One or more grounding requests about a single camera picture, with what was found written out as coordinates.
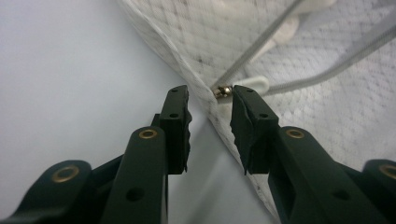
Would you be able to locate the white mesh laundry bag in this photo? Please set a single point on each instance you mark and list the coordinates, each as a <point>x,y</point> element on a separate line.
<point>327,109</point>

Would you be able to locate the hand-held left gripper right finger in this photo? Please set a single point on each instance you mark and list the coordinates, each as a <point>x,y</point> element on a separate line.
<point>299,174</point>

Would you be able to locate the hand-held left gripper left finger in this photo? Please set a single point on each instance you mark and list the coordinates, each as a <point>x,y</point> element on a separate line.
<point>146,174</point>

